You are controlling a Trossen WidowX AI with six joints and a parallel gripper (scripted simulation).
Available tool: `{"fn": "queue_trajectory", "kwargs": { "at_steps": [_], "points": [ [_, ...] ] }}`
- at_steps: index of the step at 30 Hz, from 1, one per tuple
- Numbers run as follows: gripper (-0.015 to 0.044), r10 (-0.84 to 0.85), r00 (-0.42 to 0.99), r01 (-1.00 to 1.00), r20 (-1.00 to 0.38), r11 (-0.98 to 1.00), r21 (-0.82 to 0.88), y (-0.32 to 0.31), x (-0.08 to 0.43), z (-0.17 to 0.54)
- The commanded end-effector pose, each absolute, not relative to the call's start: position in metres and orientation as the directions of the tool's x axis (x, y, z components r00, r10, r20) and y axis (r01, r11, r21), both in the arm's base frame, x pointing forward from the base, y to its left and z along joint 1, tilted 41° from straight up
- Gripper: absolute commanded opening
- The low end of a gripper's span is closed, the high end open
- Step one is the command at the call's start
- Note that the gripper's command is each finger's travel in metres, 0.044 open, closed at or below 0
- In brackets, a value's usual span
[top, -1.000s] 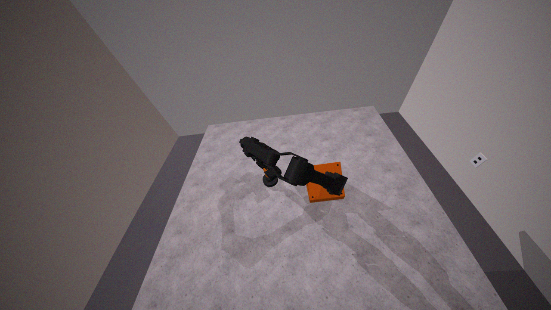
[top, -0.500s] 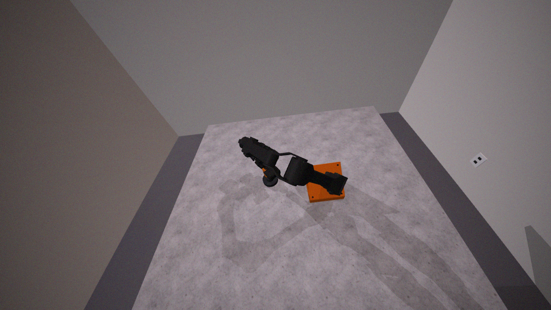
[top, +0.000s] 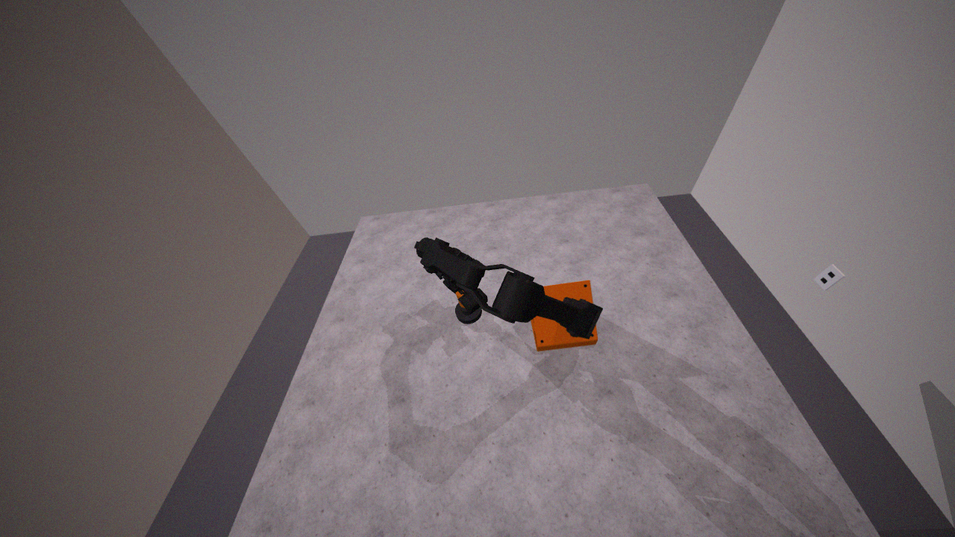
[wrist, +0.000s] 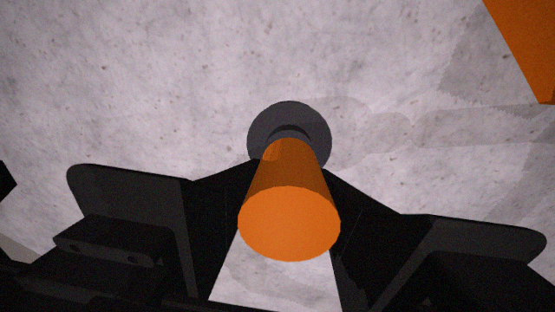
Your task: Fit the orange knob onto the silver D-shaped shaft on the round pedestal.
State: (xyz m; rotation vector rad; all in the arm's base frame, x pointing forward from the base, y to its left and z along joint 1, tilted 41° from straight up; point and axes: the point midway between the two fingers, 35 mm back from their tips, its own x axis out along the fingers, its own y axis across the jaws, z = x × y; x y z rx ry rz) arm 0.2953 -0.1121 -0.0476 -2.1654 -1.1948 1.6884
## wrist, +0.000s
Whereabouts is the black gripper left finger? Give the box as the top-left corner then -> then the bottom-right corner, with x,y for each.
67,159 -> 260,300

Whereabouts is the orange knob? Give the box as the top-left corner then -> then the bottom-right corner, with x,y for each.
237,138 -> 340,263

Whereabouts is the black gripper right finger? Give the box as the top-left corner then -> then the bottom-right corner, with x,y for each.
320,168 -> 547,312

